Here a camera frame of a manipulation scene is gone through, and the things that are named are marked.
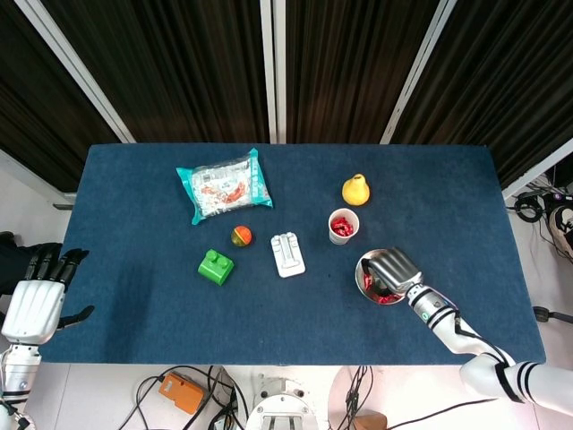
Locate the dark curtain panel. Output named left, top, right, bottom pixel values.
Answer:
left=0, top=0, right=122, bottom=194
left=393, top=0, right=573, bottom=190
left=42, top=0, right=270, bottom=144
left=285, top=0, right=442, bottom=145

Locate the white round disc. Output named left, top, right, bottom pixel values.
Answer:
left=328, top=365, right=390, bottom=430

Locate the green building block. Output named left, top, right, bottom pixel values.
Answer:
left=197, top=249, right=235, bottom=287

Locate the white frame post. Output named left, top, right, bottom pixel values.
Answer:
left=380, top=0, right=458, bottom=145
left=271, top=0, right=287, bottom=144
left=260, top=0, right=278, bottom=144
left=14, top=0, right=137, bottom=144

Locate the silver metal plate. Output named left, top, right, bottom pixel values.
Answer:
left=355, top=248, right=414, bottom=306

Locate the orange box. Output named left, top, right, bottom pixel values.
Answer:
left=158, top=371, right=207, bottom=416

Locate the black stand foot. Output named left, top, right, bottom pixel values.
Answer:
left=532, top=305, right=573, bottom=324

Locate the white frame beam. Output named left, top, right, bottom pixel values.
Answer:
left=0, top=147, right=78, bottom=207
left=500, top=139, right=573, bottom=202

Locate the blue table cloth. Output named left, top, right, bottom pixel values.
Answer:
left=33, top=142, right=547, bottom=366

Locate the brown object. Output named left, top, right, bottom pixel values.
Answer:
left=353, top=411, right=389, bottom=430

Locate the black cable coil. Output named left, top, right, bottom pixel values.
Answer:
left=513, top=190, right=545, bottom=221

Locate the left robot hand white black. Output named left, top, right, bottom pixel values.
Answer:
left=1, top=244, right=96, bottom=346

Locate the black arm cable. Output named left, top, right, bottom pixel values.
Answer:
left=384, top=396, right=493, bottom=430

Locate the white phone stand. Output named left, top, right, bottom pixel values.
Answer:
left=269, top=231, right=307, bottom=280

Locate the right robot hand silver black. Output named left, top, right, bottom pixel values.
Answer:
left=361, top=246, right=424, bottom=297

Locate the teal snack bag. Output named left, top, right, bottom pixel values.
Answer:
left=175, top=147, right=274, bottom=227

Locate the black cable bundle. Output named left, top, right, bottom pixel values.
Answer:
left=342, top=365, right=375, bottom=430

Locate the beige and black gear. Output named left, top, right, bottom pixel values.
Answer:
left=546, top=206, right=573, bottom=259

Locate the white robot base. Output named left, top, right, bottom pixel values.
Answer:
left=244, top=374, right=320, bottom=430

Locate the yellow pear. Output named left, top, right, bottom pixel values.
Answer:
left=341, top=173, right=372, bottom=208

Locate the orange green ball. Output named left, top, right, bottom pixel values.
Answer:
left=230, top=225, right=254, bottom=248

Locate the white paper cup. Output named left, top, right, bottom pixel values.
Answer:
left=328, top=208, right=361, bottom=246

